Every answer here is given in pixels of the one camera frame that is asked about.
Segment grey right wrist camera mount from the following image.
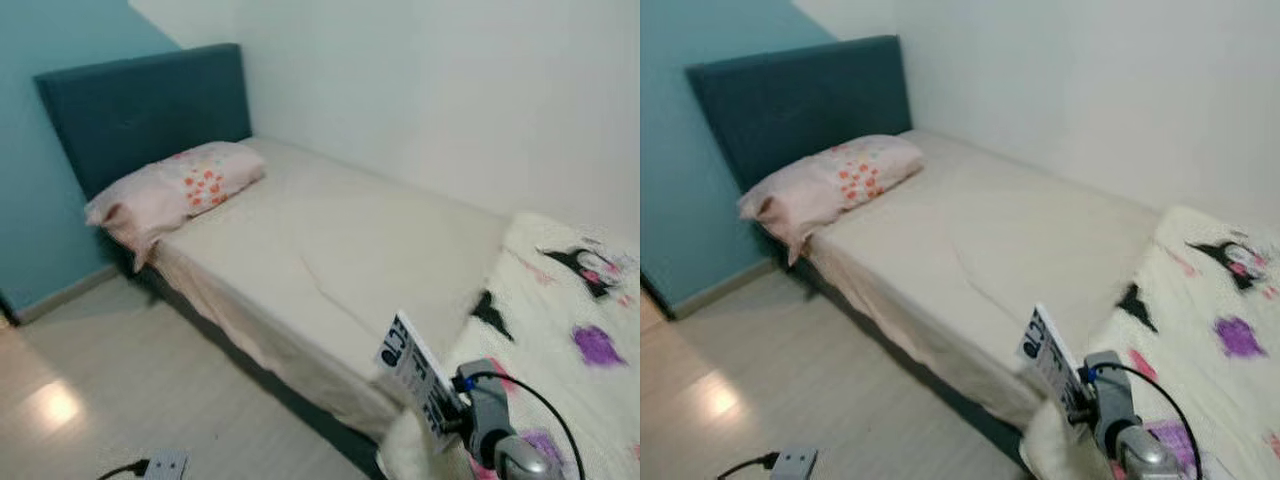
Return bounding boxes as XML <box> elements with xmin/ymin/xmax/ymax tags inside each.
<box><xmin>455</xmin><ymin>358</ymin><xmax>516</xmax><ymax>466</ymax></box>
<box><xmin>1080</xmin><ymin>350</ymin><xmax>1141</xmax><ymax>451</ymax></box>

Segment cream sheeted bed mattress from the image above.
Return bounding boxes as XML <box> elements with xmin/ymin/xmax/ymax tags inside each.
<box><xmin>805</xmin><ymin>128</ymin><xmax>1166</xmax><ymax>431</ymax></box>
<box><xmin>150</xmin><ymin>135</ymin><xmax>516</xmax><ymax>441</ymax></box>

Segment white book blue letters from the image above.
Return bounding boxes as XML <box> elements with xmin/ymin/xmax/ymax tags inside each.
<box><xmin>1017</xmin><ymin>303</ymin><xmax>1096</xmax><ymax>431</ymax></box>
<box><xmin>375</xmin><ymin>312</ymin><xmax>471</xmax><ymax>453</ymax></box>

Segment teal upholstered headboard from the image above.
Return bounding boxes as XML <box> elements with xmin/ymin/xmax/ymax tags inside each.
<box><xmin>686</xmin><ymin>36</ymin><xmax>913</xmax><ymax>193</ymax></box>
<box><xmin>33</xmin><ymin>43</ymin><xmax>253</xmax><ymax>201</ymax></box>

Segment cream cartoon print blanket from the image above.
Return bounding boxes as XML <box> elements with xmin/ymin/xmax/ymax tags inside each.
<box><xmin>1020</xmin><ymin>205</ymin><xmax>1280</xmax><ymax>480</ymax></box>
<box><xmin>378</xmin><ymin>210</ymin><xmax>641</xmax><ymax>480</ymax></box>

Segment beige wall baseboard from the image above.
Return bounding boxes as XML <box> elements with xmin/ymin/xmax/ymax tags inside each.
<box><xmin>660</xmin><ymin>262</ymin><xmax>771</xmax><ymax>321</ymax></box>
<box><xmin>15</xmin><ymin>262</ymin><xmax>126</xmax><ymax>326</ymax></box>

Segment dark teal bed frame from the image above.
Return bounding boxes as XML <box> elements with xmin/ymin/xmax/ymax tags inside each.
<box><xmin>125</xmin><ymin>250</ymin><xmax>386</xmax><ymax>479</ymax></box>
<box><xmin>770</xmin><ymin>240</ymin><xmax>1031</xmax><ymax>471</ymax></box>

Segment grey power strip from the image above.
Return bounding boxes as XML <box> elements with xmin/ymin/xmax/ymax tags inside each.
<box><xmin>143</xmin><ymin>450</ymin><xmax>191</xmax><ymax>480</ymax></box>
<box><xmin>770</xmin><ymin>448</ymin><xmax>819</xmax><ymax>480</ymax></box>

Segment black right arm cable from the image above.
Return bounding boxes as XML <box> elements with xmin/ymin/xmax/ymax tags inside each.
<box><xmin>455</xmin><ymin>370</ymin><xmax>586</xmax><ymax>480</ymax></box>
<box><xmin>1085</xmin><ymin>362</ymin><xmax>1206</xmax><ymax>480</ymax></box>

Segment pink patterned pillow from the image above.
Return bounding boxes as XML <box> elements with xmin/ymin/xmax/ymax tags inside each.
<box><xmin>738</xmin><ymin>135</ymin><xmax>926</xmax><ymax>266</ymax></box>
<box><xmin>84</xmin><ymin>141</ymin><xmax>267</xmax><ymax>273</ymax></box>

